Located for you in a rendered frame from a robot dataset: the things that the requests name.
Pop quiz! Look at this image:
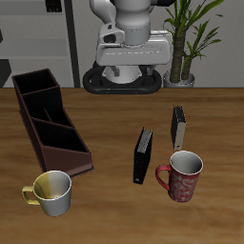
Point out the green pot plant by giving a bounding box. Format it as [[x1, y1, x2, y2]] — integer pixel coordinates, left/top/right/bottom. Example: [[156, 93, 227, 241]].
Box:
[[162, 0, 226, 90]]

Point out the white and yellow mug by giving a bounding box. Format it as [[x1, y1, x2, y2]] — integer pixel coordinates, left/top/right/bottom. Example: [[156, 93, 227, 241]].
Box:
[[21, 170, 73, 218]]

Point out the black book with pale cover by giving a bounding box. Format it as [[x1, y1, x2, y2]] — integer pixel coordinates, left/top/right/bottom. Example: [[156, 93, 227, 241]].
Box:
[[170, 105, 188, 153]]

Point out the red patterned mug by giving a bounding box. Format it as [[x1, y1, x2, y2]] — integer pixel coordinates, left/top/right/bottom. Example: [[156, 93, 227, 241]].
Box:
[[154, 150, 205, 204]]

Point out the light grey shelf unit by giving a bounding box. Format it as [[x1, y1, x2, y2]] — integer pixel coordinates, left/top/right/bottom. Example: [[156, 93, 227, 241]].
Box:
[[0, 0, 76, 89]]

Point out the dark vertical post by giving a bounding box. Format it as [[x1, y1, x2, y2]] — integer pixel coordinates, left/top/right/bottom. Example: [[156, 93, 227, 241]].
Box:
[[63, 0, 82, 89]]

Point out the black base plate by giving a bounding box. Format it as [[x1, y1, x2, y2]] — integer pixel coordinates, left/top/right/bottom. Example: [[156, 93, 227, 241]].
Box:
[[82, 61, 163, 95]]

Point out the dark brown desk caddy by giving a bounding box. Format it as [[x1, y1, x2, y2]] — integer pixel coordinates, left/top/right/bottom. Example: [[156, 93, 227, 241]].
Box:
[[11, 68, 95, 178]]

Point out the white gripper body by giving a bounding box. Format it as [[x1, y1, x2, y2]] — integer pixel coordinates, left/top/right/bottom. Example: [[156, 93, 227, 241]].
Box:
[[94, 30, 174, 68]]

